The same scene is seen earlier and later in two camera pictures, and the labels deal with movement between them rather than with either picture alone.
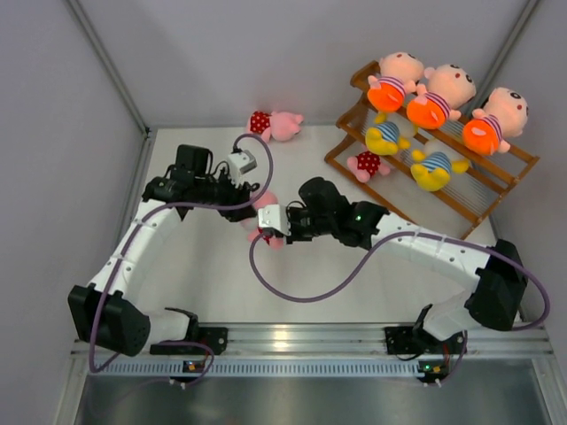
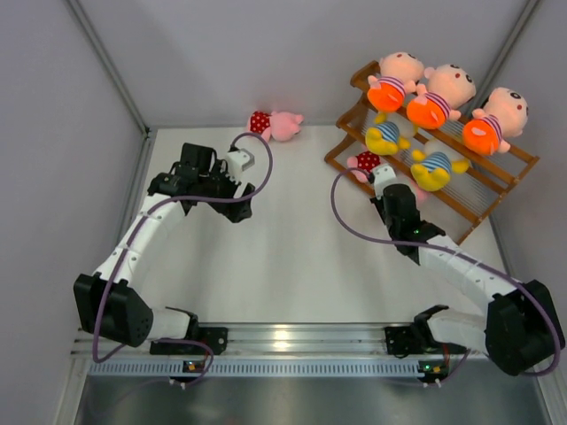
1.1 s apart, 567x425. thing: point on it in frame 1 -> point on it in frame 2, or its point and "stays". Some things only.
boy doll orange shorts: [448, 88] stays
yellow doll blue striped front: [392, 131] stays
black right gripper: [294, 236] -> [379, 204]
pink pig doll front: [251, 227] -> [421, 194]
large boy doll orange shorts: [399, 73] stays
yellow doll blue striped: [436, 165] stays
